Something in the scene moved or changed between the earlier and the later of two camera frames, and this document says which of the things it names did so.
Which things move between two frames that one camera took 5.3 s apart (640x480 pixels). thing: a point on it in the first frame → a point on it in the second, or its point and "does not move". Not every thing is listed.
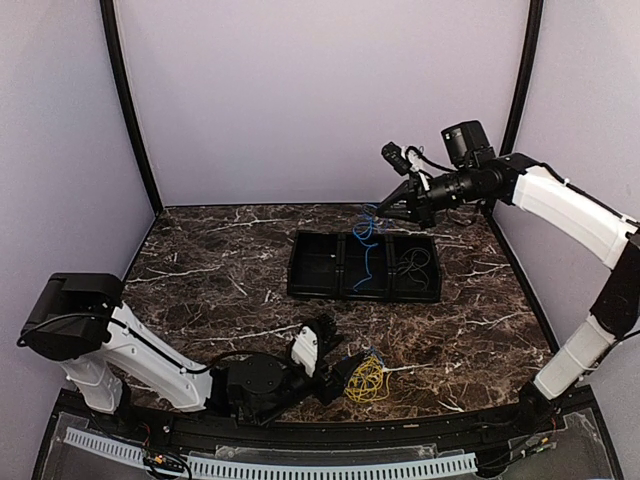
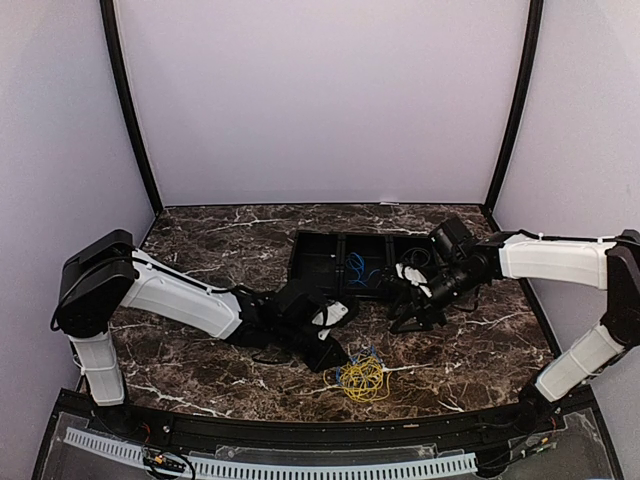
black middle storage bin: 368,265 does not move
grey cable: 416,248 does not move
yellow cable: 368,382 does not move
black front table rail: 149,419 does not move
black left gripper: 333,387 → 326,358
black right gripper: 421,209 → 425,311
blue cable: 368,246 → 356,262
